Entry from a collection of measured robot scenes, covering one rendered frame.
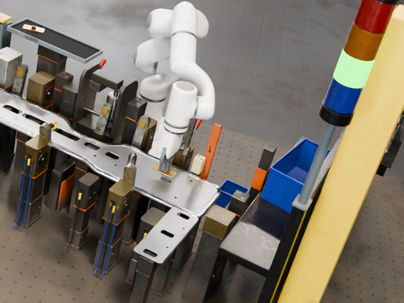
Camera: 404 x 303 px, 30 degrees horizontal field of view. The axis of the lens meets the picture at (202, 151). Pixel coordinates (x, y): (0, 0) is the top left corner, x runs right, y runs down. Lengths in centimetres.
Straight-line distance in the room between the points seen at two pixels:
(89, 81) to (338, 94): 145
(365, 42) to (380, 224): 195
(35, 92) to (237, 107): 270
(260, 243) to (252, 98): 326
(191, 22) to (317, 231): 103
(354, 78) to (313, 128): 396
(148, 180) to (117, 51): 326
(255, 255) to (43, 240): 80
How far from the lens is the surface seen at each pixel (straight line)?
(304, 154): 287
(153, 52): 307
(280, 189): 262
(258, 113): 545
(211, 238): 249
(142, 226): 250
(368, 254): 319
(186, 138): 273
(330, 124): 163
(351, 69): 155
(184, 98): 245
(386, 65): 168
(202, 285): 261
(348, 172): 179
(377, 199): 356
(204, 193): 265
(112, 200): 248
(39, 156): 263
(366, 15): 151
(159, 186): 262
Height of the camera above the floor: 249
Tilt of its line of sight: 31 degrees down
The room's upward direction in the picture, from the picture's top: 16 degrees clockwise
